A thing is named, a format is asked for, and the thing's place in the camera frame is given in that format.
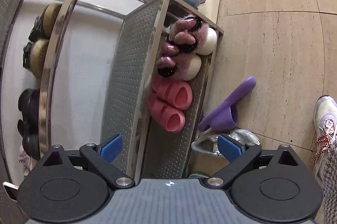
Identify pink slide slipper right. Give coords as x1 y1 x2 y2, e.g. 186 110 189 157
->
152 75 193 110

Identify pink fluffy slipper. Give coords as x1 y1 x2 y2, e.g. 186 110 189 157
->
167 17 218 55
156 42 202 81

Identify tan fur shoes on shelf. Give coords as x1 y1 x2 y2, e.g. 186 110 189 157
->
23 3 62 79

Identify worn white sneaker red laces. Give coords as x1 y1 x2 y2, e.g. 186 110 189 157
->
313 95 336 184

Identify pink fluffy slipper left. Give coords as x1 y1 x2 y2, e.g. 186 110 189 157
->
156 42 202 81

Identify black shoes on upper shelf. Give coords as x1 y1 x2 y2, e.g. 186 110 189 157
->
17 88 41 160

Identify houndstooth trouser leg right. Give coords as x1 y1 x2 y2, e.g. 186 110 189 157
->
323 142 337 224

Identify metal perforated shoe rack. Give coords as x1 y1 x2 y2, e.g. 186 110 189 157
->
1 0 217 223

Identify pink slide slipper left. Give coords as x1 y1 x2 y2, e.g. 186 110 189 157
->
147 92 186 133

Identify pink slide slipper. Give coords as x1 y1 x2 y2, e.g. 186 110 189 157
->
152 75 193 110
147 92 186 133

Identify pink fluffy slipper right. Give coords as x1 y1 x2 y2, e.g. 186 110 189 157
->
167 17 218 55

